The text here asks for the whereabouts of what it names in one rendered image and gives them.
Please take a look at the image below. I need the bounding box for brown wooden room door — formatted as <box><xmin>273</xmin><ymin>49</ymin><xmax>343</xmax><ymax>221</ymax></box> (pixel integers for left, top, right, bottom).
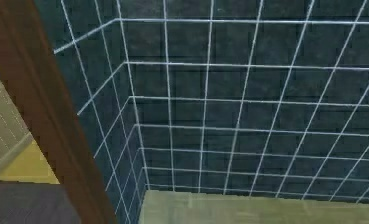
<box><xmin>0</xmin><ymin>0</ymin><xmax>119</xmax><ymax>224</ymax></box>

